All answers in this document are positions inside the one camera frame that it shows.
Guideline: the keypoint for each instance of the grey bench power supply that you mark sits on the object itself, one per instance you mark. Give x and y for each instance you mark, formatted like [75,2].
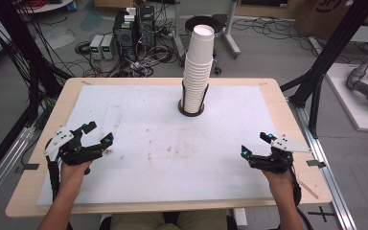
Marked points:
[96,47]
[107,47]

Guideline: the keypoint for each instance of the white table leg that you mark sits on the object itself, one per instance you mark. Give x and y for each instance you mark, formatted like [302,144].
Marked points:
[240,218]

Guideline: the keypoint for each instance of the person's khaki pants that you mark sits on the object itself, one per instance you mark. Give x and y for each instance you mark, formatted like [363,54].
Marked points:
[188,222]

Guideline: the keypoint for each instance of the white round table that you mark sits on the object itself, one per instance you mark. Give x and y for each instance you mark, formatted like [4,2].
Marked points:
[44,6]

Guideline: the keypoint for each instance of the person's left hand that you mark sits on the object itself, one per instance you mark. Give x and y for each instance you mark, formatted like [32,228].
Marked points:
[73,174]

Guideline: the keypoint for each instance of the aluminium rail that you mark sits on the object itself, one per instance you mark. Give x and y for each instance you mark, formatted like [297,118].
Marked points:
[326,166]
[3,169]

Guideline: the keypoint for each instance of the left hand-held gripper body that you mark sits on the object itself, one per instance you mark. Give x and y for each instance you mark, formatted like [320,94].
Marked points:
[76,155]

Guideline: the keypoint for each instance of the white foam mat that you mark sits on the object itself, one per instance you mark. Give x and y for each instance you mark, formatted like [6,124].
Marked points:
[159,143]

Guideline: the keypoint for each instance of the black tape piece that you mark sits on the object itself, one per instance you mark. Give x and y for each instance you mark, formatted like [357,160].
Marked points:
[316,164]
[28,166]

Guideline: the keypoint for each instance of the person's right hand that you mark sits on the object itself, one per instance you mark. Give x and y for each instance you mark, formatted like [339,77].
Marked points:
[279,182]

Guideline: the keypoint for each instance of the black round stool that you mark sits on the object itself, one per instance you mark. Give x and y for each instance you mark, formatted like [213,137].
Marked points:
[218,30]

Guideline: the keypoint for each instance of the stack of white paper cups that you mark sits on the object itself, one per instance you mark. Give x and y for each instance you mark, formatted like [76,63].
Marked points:
[198,64]

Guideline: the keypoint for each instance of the black computer tower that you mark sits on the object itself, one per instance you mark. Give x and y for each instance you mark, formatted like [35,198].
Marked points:
[124,35]

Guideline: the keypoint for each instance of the white floor board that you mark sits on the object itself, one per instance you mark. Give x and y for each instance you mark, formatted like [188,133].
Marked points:
[354,111]

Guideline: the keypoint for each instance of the cardboard box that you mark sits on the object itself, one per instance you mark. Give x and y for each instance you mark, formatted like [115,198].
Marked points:
[326,16]

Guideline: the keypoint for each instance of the thin wooden stick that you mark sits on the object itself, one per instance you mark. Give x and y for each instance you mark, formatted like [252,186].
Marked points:
[307,189]

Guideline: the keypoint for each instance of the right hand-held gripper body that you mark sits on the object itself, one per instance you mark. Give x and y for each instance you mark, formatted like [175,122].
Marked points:
[276,159]

